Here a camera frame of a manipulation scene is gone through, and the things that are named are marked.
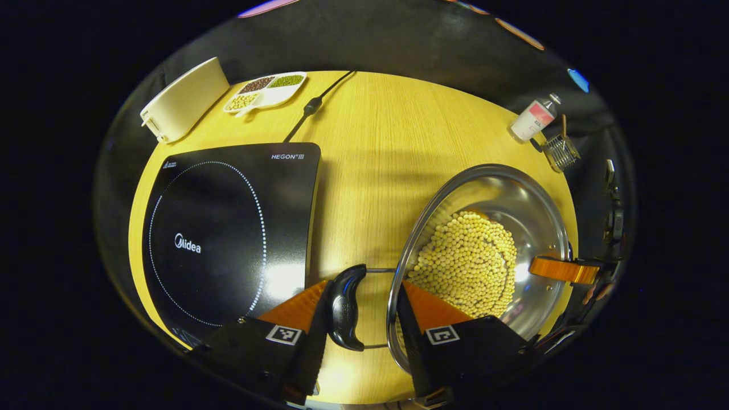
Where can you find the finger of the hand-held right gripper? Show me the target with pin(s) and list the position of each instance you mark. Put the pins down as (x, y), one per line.
(561, 270)

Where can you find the pile of yellow soybeans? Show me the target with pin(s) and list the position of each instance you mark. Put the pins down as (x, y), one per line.
(467, 256)

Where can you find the black backdrop cloth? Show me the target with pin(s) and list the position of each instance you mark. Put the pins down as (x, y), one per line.
(398, 40)

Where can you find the white toaster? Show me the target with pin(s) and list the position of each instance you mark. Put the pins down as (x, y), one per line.
(182, 102)

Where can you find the stainless steel pot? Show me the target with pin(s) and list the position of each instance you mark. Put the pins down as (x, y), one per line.
(512, 199)

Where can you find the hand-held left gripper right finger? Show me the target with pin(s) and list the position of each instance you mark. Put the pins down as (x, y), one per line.
(413, 353)

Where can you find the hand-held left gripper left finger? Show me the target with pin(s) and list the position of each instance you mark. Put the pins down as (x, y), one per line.
(310, 364)

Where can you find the black induction cooktop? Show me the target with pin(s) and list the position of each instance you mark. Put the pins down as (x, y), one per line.
(228, 199)

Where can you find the clear bottle pink label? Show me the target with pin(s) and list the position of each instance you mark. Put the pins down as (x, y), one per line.
(532, 118)

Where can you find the glass holder with stick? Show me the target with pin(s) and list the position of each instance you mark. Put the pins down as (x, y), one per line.
(561, 152)

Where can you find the white divided bean dish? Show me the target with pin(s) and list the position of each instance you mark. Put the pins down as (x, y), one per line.
(273, 97)

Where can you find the black camera stand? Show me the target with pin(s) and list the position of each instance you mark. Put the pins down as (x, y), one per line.
(614, 219)

